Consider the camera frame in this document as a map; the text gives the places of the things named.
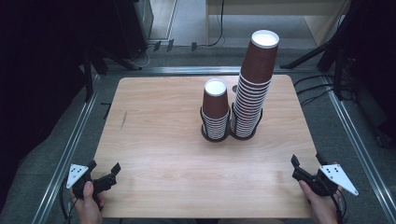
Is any tall stack of brown cups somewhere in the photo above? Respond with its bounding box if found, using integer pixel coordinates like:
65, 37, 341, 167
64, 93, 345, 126
230, 74, 273, 139

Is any person's left hand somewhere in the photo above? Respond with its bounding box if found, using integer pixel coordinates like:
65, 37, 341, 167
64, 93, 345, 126
69, 181, 106, 224

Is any white floor cable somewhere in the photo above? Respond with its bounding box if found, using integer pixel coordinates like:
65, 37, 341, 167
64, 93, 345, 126
125, 43, 157, 70

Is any light wooden furniture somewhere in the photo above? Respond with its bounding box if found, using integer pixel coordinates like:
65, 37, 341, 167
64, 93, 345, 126
205, 0, 354, 48

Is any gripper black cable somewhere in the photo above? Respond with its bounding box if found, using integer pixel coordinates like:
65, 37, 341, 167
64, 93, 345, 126
328, 186, 348, 224
60, 176, 78, 224

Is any black cabinet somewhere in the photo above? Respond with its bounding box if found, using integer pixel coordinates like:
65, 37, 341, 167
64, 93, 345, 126
113, 0, 155, 61

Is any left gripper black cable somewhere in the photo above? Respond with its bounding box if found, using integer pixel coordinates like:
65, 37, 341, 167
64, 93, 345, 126
60, 176, 78, 224

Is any black curtain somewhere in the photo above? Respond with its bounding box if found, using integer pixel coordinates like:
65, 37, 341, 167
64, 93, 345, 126
0, 0, 120, 216

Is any person's right hand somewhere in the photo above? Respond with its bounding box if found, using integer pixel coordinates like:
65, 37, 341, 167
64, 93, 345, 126
298, 180, 344, 224

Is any long metal floor rail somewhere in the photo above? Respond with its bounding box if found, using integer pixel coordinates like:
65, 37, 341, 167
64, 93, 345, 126
104, 65, 317, 77
321, 76, 396, 224
31, 74, 108, 224

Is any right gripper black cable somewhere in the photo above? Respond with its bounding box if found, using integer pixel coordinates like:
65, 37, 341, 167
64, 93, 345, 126
328, 186, 348, 224

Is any black metal stand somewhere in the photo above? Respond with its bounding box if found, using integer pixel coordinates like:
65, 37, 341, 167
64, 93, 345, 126
81, 46, 143, 103

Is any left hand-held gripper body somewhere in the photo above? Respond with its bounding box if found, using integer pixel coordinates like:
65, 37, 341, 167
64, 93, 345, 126
65, 163, 118, 199

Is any black tripod stand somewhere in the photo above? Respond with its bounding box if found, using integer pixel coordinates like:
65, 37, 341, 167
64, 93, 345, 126
279, 0, 396, 102

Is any short stack of brown cups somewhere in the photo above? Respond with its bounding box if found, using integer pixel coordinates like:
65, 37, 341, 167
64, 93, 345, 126
201, 77, 231, 141

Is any dark equipment base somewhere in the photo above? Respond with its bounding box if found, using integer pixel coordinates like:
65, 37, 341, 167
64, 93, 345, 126
373, 116, 396, 149

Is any black floor cable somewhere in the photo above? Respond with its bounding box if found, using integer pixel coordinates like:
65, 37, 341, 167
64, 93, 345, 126
293, 74, 332, 89
295, 83, 334, 96
299, 89, 335, 107

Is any hanging black cable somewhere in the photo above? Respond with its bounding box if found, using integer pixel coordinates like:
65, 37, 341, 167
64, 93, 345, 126
199, 0, 226, 49

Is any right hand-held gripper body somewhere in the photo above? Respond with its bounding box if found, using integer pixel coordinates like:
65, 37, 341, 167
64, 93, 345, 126
291, 163, 360, 198

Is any black cup stack holder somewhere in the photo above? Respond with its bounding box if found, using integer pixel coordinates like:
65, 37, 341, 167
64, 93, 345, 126
229, 102, 264, 141
199, 105, 233, 144

